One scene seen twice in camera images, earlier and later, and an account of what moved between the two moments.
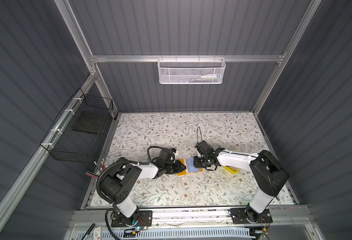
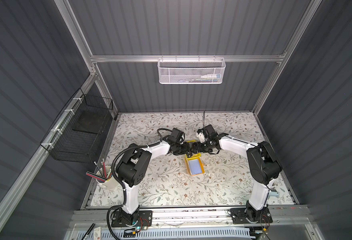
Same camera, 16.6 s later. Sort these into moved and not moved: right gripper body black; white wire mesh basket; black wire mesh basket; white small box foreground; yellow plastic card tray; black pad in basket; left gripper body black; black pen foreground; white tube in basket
Moved: right gripper body black; yellow plastic card tray; left gripper body black
Not moved: black pen foreground; black pad in basket; white wire mesh basket; white tube in basket; white small box foreground; black wire mesh basket
